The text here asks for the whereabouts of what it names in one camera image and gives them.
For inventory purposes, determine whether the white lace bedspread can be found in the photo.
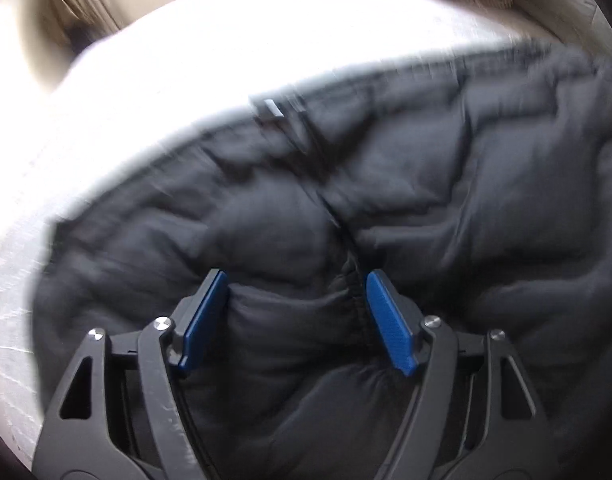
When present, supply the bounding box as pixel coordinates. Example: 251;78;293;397
0;0;541;465

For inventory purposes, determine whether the black quilted puffer jacket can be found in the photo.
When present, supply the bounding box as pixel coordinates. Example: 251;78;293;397
33;42;612;479

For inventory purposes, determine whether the grey quilted headboard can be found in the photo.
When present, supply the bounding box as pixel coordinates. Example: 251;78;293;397
513;0;612;55

